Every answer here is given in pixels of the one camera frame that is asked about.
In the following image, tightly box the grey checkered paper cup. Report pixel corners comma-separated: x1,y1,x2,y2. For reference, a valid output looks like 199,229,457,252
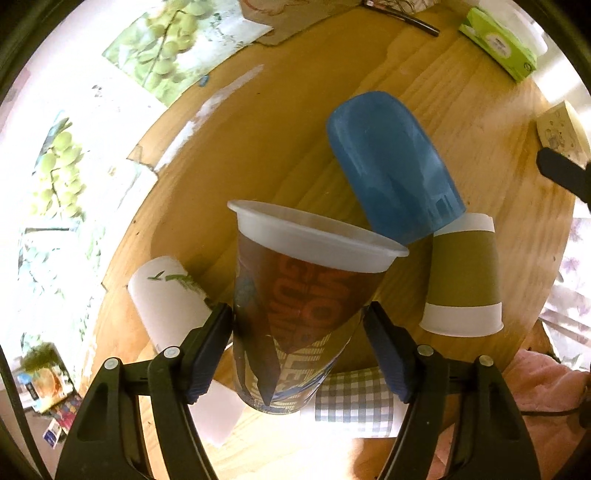
304,367,408,439

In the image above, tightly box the white cup with leaf print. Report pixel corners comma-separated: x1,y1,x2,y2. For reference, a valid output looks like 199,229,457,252
127,256,211,353

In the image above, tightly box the blue plastic cup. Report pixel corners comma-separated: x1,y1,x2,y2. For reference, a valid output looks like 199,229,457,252
327,91,466,246

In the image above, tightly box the black pen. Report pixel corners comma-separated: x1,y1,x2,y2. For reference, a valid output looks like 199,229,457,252
362,0,440,37

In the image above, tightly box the cream patterned mug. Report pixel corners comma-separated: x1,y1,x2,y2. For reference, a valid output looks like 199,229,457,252
536,100,590,167

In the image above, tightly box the brown sleeved paper cup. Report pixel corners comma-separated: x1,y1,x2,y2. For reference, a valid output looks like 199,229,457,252
420,213,504,338

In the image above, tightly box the plain white paper cup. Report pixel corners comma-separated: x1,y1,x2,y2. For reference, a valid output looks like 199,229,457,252
188,380,245,448

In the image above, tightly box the green tissue box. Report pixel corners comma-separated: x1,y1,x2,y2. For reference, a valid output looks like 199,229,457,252
459,7,537,83

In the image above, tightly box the yellow pen holder can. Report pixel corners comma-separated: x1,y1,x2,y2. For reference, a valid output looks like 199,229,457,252
15,343,74,413

